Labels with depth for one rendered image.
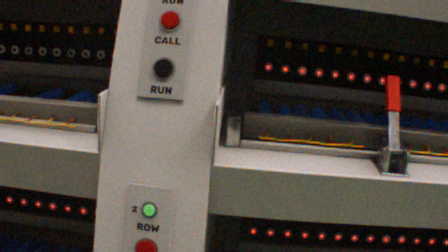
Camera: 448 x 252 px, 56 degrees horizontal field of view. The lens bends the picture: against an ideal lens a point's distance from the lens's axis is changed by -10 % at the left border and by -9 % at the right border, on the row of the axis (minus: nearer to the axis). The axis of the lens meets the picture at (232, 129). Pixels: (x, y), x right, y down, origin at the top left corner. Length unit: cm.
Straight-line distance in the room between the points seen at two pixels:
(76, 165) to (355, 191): 24
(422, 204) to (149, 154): 24
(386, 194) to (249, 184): 12
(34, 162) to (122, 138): 9
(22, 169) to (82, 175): 6
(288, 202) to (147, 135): 13
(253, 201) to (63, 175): 17
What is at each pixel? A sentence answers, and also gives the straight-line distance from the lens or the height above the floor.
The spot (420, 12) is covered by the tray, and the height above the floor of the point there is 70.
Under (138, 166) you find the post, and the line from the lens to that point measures 38.
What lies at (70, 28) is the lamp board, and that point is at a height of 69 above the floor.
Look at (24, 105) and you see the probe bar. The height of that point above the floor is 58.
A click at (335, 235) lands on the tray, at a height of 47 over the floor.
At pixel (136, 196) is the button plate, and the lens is 38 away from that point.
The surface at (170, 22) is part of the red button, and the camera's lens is 39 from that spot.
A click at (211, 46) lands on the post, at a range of 39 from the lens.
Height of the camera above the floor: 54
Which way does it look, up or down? 5 degrees up
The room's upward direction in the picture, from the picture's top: 5 degrees clockwise
